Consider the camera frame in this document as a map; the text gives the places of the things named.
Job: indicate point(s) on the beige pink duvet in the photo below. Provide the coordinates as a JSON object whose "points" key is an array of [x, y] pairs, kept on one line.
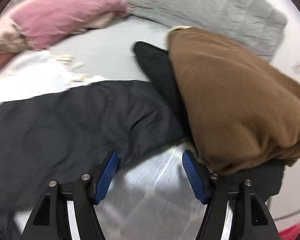
{"points": [[13, 42]]}

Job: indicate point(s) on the folded black garment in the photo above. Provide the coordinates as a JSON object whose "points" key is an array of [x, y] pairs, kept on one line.
{"points": [[155, 63]]}

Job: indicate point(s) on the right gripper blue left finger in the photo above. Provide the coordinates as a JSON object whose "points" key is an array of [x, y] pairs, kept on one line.
{"points": [[49, 218]]}

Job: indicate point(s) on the folded brown garment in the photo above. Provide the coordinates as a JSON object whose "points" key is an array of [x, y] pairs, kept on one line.
{"points": [[242, 111]]}

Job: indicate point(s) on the black quilted puffer jacket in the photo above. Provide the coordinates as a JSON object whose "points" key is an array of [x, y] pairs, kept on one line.
{"points": [[61, 136]]}

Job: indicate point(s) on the red object on floor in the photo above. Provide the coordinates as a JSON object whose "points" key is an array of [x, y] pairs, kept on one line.
{"points": [[290, 233]]}

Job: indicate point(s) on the grey checked bed blanket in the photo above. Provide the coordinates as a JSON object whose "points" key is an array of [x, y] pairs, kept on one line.
{"points": [[153, 200]]}

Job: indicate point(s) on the pink velvet pillow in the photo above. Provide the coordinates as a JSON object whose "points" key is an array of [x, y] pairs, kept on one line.
{"points": [[46, 22]]}

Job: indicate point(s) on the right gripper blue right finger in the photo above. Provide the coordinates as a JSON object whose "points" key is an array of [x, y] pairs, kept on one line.
{"points": [[248, 189]]}

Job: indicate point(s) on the grey quilted headboard cushion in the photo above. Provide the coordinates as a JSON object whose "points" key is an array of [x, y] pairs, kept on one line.
{"points": [[255, 24]]}

